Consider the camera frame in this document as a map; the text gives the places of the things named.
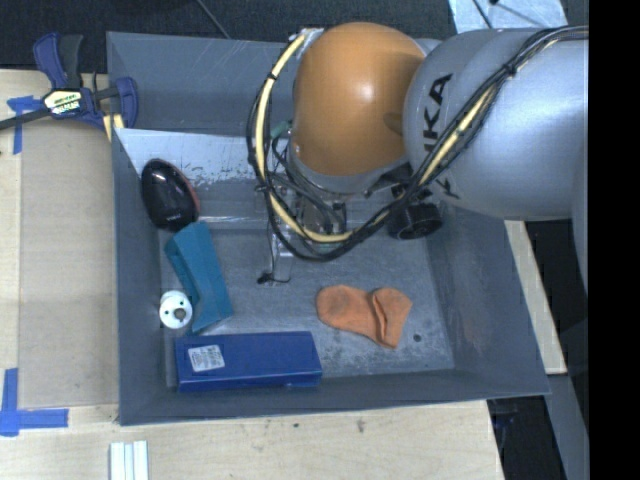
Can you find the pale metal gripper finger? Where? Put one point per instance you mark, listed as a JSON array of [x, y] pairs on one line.
[[287, 264], [276, 253]]

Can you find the orange cloth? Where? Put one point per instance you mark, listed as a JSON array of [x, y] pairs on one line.
[[350, 310]]

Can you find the blue box with white label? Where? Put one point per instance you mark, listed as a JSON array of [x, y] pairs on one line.
[[260, 360]]

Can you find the white round plastic cap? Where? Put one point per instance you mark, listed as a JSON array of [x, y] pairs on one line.
[[170, 304]]

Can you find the grey metal bin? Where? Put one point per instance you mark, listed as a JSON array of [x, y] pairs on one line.
[[350, 368]]

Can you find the black egg-shaped object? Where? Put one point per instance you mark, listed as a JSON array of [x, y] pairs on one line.
[[167, 195]]

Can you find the pale wood flat board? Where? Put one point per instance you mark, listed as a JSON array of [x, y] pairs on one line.
[[65, 268]]

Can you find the black cylinder on white bracket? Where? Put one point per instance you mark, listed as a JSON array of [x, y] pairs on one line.
[[414, 220]]

